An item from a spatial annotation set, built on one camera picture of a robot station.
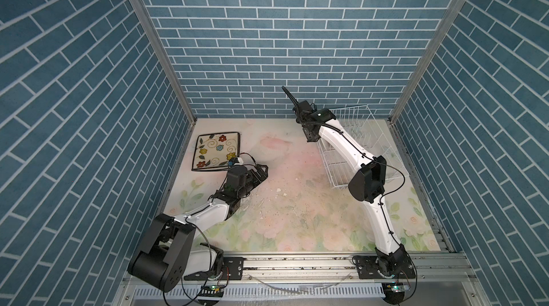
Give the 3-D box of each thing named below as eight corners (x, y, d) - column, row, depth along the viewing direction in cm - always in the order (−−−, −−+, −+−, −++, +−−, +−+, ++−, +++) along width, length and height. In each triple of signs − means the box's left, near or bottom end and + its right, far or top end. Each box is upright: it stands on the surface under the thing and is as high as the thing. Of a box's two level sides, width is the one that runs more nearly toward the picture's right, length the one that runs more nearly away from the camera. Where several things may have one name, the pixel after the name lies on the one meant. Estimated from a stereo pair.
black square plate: (189, 173, 100) (186, 169, 97) (201, 136, 114) (199, 131, 112) (235, 173, 100) (234, 169, 97) (242, 136, 115) (241, 132, 112)
